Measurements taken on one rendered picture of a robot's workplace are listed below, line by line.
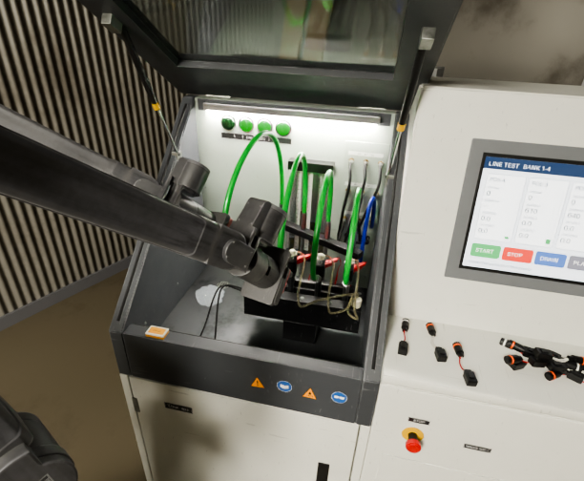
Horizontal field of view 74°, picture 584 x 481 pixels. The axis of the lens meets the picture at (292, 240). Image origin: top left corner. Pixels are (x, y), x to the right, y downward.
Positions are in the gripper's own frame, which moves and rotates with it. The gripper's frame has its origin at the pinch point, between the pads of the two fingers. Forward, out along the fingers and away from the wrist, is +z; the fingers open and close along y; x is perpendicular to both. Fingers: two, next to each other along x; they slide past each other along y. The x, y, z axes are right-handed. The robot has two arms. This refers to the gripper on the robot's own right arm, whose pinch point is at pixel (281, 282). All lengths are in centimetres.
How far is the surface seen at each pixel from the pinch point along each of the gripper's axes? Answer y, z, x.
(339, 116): 53, 23, 10
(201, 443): -49, 43, 24
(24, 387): -83, 88, 148
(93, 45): 103, 64, 188
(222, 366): -22.9, 21.2, 15.9
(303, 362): -14.5, 22.9, -3.3
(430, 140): 45, 15, -18
